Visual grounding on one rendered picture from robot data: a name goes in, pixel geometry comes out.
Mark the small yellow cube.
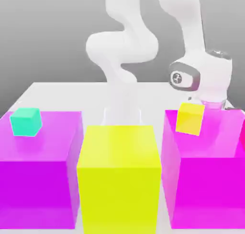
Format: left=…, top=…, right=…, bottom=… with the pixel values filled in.
left=175, top=102, right=206, bottom=137

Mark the small teal cube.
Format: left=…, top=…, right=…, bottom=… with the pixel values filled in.
left=10, top=107, right=43, bottom=138

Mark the small pink cube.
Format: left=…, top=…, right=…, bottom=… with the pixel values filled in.
left=239, top=118, right=245, bottom=151

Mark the large yellow box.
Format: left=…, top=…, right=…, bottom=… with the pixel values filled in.
left=76, top=125, right=162, bottom=234

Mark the large purple box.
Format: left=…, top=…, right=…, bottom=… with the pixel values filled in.
left=0, top=111, right=83, bottom=230

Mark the large magenta box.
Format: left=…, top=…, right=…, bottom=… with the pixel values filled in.
left=161, top=109, right=245, bottom=230

